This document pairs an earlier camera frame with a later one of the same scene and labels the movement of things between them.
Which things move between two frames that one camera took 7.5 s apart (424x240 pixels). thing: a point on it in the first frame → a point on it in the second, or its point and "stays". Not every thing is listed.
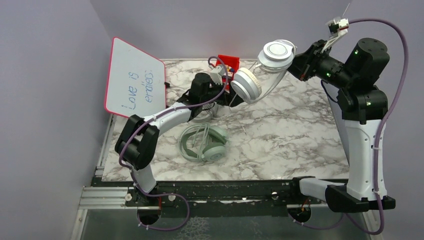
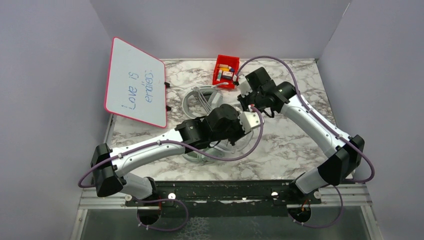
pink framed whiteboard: (136, 82) stays
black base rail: (262, 193) stays
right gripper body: (319, 63) → (252, 98)
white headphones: (276, 55) → (226, 145)
